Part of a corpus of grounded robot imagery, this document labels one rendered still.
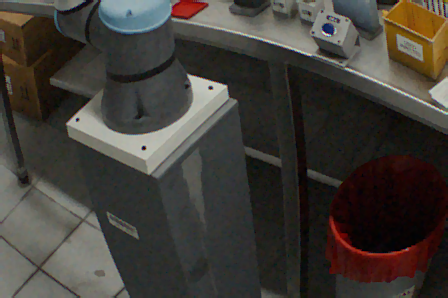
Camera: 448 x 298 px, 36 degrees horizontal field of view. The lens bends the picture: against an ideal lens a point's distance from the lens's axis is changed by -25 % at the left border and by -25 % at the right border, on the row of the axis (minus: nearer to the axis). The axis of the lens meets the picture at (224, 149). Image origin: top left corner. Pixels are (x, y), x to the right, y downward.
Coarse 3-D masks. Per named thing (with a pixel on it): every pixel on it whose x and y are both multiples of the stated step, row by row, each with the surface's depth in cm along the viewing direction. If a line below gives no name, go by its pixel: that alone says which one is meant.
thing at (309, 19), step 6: (300, 0) 152; (306, 0) 150; (312, 0) 150; (318, 0) 151; (300, 6) 152; (306, 6) 151; (312, 6) 150; (318, 6) 151; (300, 12) 153; (306, 12) 152; (312, 12) 151; (318, 12) 152; (300, 18) 154; (306, 18) 153; (312, 18) 152; (312, 24) 153
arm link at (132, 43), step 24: (120, 0) 120; (144, 0) 119; (168, 0) 122; (96, 24) 123; (120, 24) 118; (144, 24) 119; (168, 24) 123; (120, 48) 121; (144, 48) 122; (168, 48) 125; (120, 72) 124
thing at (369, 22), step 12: (336, 0) 151; (348, 0) 148; (360, 0) 145; (372, 0) 145; (336, 12) 153; (348, 12) 150; (360, 12) 148; (372, 12) 147; (360, 24) 150; (372, 24) 148; (372, 36) 149
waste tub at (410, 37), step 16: (384, 16) 138; (400, 16) 144; (416, 16) 145; (432, 16) 141; (400, 32) 136; (416, 32) 133; (432, 32) 144; (400, 48) 139; (416, 48) 136; (432, 48) 132; (416, 64) 138; (432, 64) 134
